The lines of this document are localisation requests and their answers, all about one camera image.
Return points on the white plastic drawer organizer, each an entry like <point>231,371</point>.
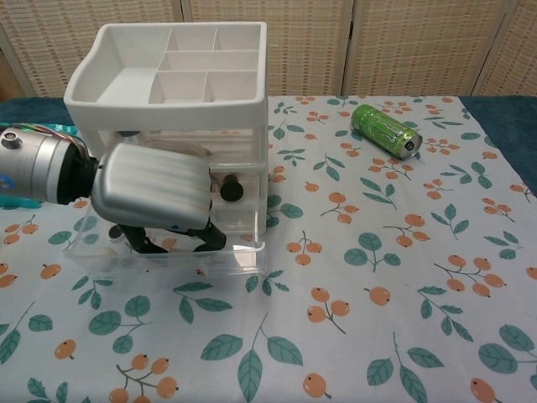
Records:
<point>168,113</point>

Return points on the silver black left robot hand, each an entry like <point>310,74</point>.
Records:
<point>151,184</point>

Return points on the fruit and leaf print tablecloth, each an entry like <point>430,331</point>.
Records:
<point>293,315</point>

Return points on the green energy drink can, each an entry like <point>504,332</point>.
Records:
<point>377,126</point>

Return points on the black round knob item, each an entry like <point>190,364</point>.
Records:
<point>232,189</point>

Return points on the teal snack bag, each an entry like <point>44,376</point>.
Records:
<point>21,204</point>

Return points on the woven bamboo folding screen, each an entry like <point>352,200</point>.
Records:
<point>377,46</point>

